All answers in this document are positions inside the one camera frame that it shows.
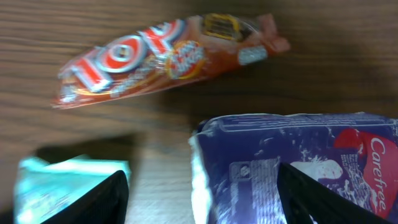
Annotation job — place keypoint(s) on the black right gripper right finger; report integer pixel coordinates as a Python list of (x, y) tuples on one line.
[(306, 201)]

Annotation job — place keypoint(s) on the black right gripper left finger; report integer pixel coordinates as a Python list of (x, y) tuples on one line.
[(104, 204)]

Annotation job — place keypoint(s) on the green wipes packet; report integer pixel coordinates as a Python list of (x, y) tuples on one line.
[(43, 189)]

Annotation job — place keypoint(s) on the purple red pad packet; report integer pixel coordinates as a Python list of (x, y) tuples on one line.
[(236, 158)]

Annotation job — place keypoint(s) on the orange chocolate bar wrapper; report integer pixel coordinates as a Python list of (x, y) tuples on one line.
[(167, 55)]

